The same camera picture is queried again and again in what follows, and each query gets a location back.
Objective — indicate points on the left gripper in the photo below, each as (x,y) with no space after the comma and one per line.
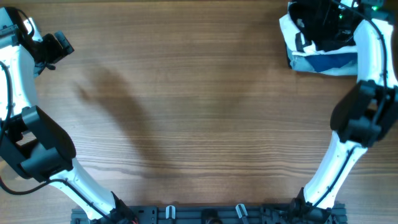
(58,54)

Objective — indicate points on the black t-shirt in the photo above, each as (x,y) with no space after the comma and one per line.
(324,23)

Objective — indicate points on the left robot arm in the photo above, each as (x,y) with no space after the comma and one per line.
(32,143)

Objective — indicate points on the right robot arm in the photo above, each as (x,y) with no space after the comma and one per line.
(365,115)

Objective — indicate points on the white Puma t-shirt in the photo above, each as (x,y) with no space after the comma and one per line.
(296,41)

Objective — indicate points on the light blue folded jeans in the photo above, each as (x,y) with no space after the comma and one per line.
(299,64)

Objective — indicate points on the dark blue folded garment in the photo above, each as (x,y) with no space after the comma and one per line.
(322,63)

